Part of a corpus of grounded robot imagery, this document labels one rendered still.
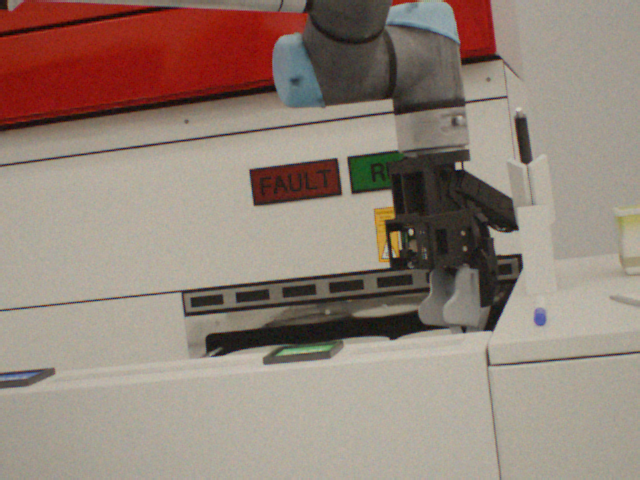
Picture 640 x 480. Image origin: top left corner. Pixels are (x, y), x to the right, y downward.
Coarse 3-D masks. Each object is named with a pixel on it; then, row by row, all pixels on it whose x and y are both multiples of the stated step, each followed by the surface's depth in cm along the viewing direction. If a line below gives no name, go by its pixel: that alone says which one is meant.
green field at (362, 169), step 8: (352, 160) 156; (360, 160) 156; (368, 160) 156; (376, 160) 156; (384, 160) 155; (392, 160) 155; (352, 168) 156; (360, 168) 156; (368, 168) 156; (376, 168) 156; (384, 168) 156; (360, 176) 156; (368, 176) 156; (376, 176) 156; (384, 176) 156; (360, 184) 156; (368, 184) 156; (376, 184) 156; (384, 184) 156
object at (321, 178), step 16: (256, 176) 159; (272, 176) 159; (288, 176) 158; (304, 176) 158; (320, 176) 157; (336, 176) 157; (256, 192) 159; (272, 192) 159; (288, 192) 158; (304, 192) 158; (320, 192) 158
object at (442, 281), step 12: (432, 276) 129; (444, 276) 130; (432, 288) 129; (444, 288) 130; (432, 300) 129; (444, 300) 130; (420, 312) 128; (432, 312) 129; (432, 324) 129; (444, 324) 130
